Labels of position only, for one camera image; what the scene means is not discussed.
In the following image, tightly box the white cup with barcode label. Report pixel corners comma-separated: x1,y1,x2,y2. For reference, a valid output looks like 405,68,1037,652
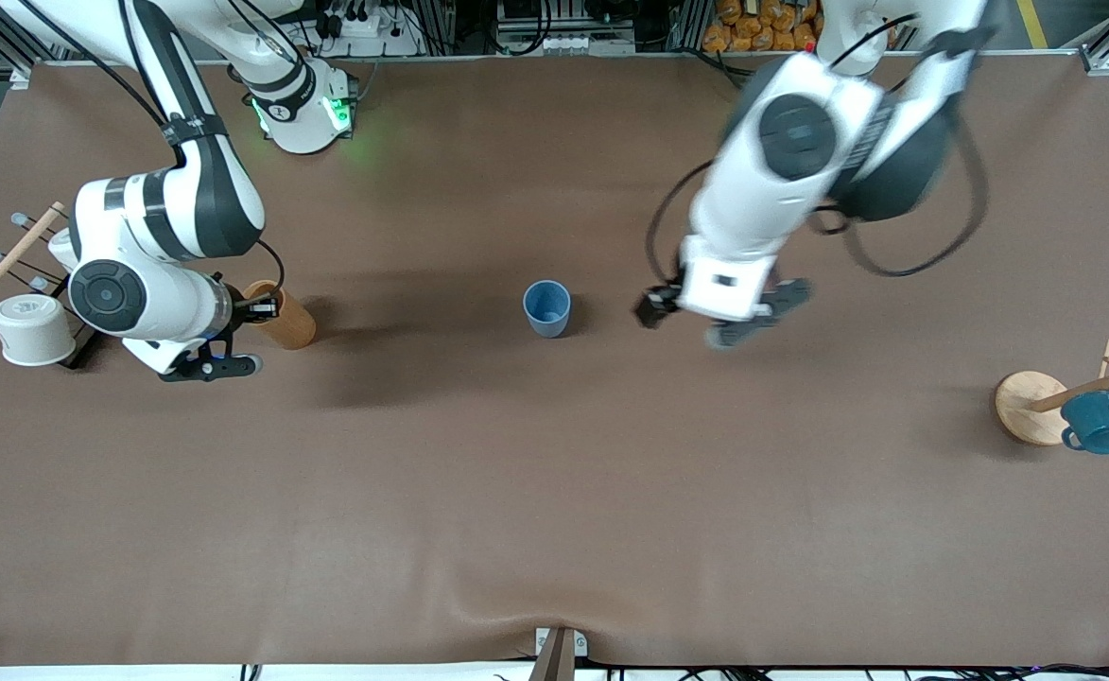
0,293,78,367

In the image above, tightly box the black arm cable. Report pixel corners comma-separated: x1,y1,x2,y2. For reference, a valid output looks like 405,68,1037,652
20,0,286,287
647,28,992,279

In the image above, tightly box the white power strip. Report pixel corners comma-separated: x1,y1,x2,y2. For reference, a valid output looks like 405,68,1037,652
313,0,423,58

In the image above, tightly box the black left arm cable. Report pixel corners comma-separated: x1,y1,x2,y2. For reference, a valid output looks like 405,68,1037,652
647,28,992,279

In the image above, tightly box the black wire cup rack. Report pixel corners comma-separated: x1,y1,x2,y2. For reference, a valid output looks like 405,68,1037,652
0,201,106,370

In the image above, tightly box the white connector block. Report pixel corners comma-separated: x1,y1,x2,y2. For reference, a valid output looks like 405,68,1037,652
497,28,636,56

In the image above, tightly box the blue cup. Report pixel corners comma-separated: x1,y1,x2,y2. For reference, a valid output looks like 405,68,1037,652
523,280,573,339

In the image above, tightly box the wooden mug tree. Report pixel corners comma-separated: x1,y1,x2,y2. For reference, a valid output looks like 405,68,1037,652
996,339,1109,446

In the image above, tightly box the teal mug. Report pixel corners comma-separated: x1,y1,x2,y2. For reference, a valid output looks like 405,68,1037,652
1060,391,1109,456

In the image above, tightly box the pile of orange bags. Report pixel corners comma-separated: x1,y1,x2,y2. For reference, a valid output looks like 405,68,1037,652
702,0,824,53

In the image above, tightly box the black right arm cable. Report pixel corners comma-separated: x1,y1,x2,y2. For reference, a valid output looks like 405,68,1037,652
20,0,286,287

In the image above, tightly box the light wooden rack rod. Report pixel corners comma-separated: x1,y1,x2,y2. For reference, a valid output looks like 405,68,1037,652
0,201,66,329

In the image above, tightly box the brown cylindrical cup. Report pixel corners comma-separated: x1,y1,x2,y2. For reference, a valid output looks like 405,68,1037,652
240,280,318,351

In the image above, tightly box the metal table clamp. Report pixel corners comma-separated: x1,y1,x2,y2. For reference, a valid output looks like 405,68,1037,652
528,627,589,681

